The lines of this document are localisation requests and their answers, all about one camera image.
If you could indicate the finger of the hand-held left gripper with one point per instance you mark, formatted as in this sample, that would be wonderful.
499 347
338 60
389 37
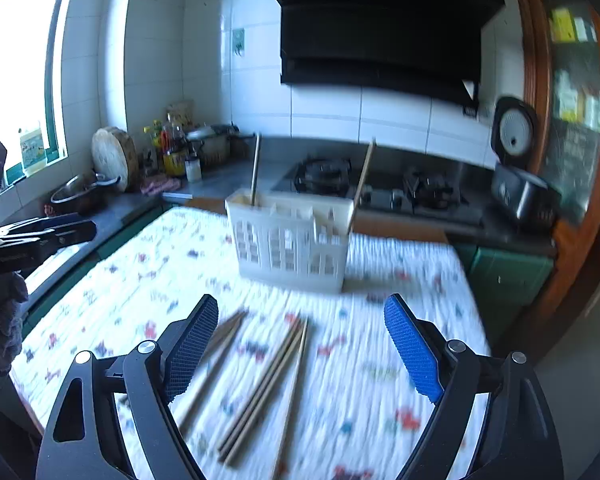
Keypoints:
72 234
40 225

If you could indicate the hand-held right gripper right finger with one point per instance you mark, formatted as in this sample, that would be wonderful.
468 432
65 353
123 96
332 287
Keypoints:
412 350

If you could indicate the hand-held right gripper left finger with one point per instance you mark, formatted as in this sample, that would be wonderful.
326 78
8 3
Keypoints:
195 345

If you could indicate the white plastic utensil holder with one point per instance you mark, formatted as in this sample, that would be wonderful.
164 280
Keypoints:
280 250

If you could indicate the person's left forearm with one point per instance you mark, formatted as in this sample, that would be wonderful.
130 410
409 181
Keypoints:
5 320

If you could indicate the metal pan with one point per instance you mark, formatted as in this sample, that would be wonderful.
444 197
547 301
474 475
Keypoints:
75 197

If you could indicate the green labelled detergent bottle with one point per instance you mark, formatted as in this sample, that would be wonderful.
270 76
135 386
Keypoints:
32 147

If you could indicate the white animal print blanket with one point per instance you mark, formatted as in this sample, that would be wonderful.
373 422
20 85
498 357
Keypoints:
130 280

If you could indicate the round wooden chopping board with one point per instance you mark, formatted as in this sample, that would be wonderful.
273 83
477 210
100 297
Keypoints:
112 157

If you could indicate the pink cloth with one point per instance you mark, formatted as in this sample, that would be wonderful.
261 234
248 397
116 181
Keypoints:
157 186

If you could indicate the green base cabinet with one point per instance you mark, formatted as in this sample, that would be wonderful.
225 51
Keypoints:
505 275

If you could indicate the window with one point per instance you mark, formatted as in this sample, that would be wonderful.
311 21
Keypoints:
15 60

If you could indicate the yellow capped bottle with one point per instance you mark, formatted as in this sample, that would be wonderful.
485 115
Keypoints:
154 140

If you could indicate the white cup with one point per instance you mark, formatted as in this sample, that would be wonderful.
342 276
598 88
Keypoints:
193 170

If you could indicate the black gas stove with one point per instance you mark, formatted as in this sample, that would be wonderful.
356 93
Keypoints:
380 200

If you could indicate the metal pot with lid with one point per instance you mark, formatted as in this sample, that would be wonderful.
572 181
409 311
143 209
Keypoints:
212 147

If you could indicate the black rice cooker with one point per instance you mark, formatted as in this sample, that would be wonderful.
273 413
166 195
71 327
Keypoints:
522 195

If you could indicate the wooden glass door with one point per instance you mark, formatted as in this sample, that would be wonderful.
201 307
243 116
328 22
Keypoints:
575 110

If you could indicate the black range hood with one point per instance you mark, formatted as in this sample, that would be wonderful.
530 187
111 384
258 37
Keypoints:
380 35

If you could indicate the dark wall socket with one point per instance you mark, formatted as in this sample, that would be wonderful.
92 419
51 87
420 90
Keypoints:
470 111

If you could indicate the wall hook sticker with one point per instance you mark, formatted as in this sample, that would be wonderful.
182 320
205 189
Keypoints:
238 41

